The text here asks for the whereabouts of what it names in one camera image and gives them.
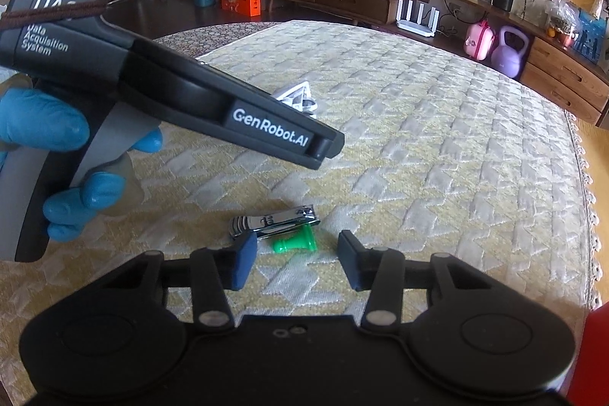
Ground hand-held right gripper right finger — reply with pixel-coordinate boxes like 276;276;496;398
336;231;496;331

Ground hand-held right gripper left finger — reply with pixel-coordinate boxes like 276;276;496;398
111;232;260;329

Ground green plastic piece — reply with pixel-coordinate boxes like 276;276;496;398
271;229;319;255

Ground red box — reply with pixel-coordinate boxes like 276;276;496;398
568;301;609;406

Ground person's left hand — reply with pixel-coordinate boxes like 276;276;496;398
0;88;163;243

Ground silver nail clipper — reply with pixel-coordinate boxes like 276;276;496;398
228;205;321;240

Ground brown patterned tablecloth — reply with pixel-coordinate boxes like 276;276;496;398
152;20;291;59

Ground quilted yellow table cover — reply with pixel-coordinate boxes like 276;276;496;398
0;21;598;388

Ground white router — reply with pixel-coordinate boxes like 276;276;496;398
396;0;441;40

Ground pink toy suitcase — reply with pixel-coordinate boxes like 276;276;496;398
464;20;497;62

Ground purple kettlebell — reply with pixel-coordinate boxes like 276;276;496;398
490;25;530;79

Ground wooden TV cabinet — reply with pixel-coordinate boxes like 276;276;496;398
261;0;609;129

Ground clear bag of fruit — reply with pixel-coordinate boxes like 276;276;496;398
545;0;584;48

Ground blue box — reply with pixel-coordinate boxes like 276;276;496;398
573;9;609;65

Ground brown wrist strap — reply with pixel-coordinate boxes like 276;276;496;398
0;0;113;34

